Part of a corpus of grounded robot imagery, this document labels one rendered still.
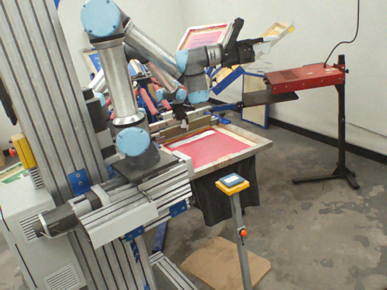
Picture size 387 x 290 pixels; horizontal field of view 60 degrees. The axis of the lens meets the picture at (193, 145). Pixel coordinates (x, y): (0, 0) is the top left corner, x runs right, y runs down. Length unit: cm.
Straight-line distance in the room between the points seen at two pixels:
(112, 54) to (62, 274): 96
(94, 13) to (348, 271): 223
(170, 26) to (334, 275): 535
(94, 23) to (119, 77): 18
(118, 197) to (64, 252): 36
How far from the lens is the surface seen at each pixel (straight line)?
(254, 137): 216
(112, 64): 116
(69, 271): 164
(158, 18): 669
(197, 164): 200
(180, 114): 234
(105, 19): 112
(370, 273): 265
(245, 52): 122
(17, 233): 150
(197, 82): 119
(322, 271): 262
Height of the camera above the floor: 184
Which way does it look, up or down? 23 degrees down
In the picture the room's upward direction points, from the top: 11 degrees counter-clockwise
